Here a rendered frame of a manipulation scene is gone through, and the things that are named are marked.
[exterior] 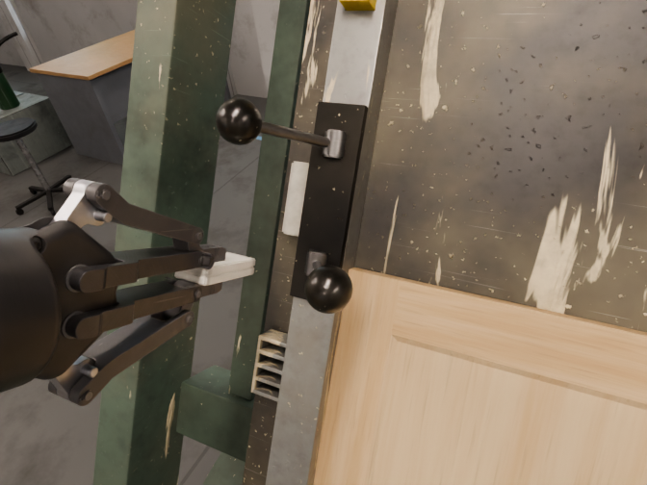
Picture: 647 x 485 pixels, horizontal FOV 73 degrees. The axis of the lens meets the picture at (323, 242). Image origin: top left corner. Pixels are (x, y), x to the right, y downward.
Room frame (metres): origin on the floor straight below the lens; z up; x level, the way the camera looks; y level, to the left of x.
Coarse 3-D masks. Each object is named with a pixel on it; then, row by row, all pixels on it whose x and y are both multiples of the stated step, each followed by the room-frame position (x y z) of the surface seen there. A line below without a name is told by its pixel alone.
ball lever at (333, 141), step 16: (224, 112) 0.34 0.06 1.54; (240, 112) 0.33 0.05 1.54; (256, 112) 0.34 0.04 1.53; (224, 128) 0.33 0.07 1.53; (240, 128) 0.33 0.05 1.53; (256, 128) 0.33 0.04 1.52; (272, 128) 0.35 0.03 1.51; (288, 128) 0.36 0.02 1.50; (240, 144) 0.34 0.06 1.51; (320, 144) 0.38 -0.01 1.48; (336, 144) 0.38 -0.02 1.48
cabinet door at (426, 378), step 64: (384, 320) 0.29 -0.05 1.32; (448, 320) 0.27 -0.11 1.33; (512, 320) 0.25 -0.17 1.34; (576, 320) 0.23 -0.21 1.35; (384, 384) 0.25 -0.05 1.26; (448, 384) 0.23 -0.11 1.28; (512, 384) 0.22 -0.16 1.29; (576, 384) 0.20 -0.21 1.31; (640, 384) 0.19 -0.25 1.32; (320, 448) 0.23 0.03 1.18; (384, 448) 0.21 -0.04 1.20; (448, 448) 0.19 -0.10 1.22; (512, 448) 0.18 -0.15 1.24; (576, 448) 0.17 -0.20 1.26; (640, 448) 0.15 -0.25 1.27
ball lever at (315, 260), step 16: (320, 256) 0.32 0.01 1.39; (304, 272) 0.32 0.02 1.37; (320, 272) 0.24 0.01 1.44; (336, 272) 0.24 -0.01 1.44; (304, 288) 0.24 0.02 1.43; (320, 288) 0.23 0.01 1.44; (336, 288) 0.22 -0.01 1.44; (352, 288) 0.23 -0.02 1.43; (320, 304) 0.22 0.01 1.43; (336, 304) 0.22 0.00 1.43
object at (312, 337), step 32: (384, 0) 0.45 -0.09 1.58; (352, 32) 0.45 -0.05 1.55; (384, 32) 0.45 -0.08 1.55; (352, 64) 0.43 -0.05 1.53; (384, 64) 0.45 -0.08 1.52; (352, 96) 0.42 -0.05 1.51; (352, 224) 0.35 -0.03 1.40; (352, 256) 0.35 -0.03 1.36; (320, 320) 0.30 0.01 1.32; (288, 352) 0.29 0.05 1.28; (320, 352) 0.28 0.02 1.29; (288, 384) 0.27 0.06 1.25; (320, 384) 0.26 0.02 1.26; (288, 416) 0.25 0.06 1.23; (320, 416) 0.24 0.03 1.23; (288, 448) 0.23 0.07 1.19; (288, 480) 0.21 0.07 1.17
